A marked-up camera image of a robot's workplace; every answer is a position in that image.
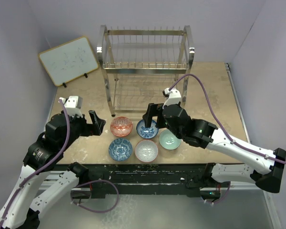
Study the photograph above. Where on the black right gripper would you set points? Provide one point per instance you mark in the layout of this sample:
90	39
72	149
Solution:
153	110

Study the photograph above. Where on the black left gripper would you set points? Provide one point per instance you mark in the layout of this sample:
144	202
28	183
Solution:
91	129

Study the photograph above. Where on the blue floral bowl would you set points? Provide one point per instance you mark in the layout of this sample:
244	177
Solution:
147	132

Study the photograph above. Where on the red zigzag patterned bowl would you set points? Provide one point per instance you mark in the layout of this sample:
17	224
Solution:
121	126

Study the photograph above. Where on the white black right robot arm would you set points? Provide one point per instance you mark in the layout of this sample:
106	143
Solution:
259	166

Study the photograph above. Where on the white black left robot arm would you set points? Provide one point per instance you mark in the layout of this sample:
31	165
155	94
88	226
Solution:
24	208

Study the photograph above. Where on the stainless steel dish rack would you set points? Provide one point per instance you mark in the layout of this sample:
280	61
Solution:
137	64

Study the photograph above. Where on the light green celadon bowl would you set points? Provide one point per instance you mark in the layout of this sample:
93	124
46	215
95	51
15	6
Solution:
168	140

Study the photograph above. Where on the blue patterned bowl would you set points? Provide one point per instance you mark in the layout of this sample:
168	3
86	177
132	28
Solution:
120	149

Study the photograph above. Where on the white red rimmed bowl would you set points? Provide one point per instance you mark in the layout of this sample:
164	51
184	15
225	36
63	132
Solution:
146	151

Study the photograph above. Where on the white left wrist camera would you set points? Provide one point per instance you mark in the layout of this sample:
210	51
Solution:
73	105

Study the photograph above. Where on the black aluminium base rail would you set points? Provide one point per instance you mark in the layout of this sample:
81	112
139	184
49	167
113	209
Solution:
189	180

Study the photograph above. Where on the small whiteboard yellow frame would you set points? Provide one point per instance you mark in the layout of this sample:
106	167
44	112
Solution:
69	61

